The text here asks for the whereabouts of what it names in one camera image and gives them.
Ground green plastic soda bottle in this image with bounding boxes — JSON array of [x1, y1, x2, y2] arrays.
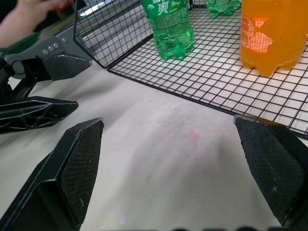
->
[[205, 0, 242, 18]]

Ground green soda bottle with label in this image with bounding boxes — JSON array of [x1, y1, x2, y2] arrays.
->
[[140, 0, 196, 61]]

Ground orange soda bottle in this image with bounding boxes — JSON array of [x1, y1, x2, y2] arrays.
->
[[239, 0, 308, 77]]

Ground black wire basket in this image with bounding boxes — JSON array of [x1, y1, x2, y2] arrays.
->
[[72, 0, 308, 140]]

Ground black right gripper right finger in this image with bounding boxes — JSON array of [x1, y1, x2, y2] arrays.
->
[[234, 115, 308, 228]]

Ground person's bare hand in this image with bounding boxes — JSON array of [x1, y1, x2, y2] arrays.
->
[[0, 0, 62, 48]]

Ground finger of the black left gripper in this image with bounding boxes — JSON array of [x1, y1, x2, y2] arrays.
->
[[42, 54, 93, 81], [0, 96, 79, 136]]

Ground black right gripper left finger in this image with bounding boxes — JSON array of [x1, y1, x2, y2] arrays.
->
[[0, 117, 105, 231]]

